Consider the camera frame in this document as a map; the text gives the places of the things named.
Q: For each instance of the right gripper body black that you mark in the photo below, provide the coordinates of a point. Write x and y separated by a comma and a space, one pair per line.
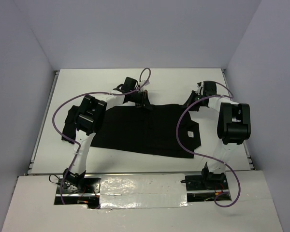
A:
195, 97

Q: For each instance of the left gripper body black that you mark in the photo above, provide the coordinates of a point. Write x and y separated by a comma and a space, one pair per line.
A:
138, 98

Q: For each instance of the black long sleeve shirt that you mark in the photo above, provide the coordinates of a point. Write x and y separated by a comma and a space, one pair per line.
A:
164, 131

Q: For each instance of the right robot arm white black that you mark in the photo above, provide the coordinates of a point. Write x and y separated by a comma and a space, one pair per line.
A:
233, 126

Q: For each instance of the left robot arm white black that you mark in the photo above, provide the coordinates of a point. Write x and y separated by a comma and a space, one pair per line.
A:
88, 121

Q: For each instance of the silver foil sheet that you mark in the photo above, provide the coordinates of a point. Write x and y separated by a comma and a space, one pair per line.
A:
143, 191

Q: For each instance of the white foam board front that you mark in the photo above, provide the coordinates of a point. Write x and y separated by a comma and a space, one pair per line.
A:
32, 209

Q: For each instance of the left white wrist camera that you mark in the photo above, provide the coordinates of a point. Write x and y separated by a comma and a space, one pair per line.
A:
141, 85

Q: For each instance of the aluminium rail right edge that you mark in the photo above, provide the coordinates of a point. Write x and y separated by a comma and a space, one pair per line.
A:
238, 83

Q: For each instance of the aluminium rail edge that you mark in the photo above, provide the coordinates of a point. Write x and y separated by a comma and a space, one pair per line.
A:
238, 83
28, 172

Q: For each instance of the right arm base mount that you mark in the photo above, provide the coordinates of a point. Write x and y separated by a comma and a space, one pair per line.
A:
206, 181

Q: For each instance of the aluminium rail left edge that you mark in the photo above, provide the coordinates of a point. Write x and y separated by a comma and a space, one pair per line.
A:
28, 172

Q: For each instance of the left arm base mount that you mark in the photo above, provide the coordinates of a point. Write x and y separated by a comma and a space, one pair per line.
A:
87, 194

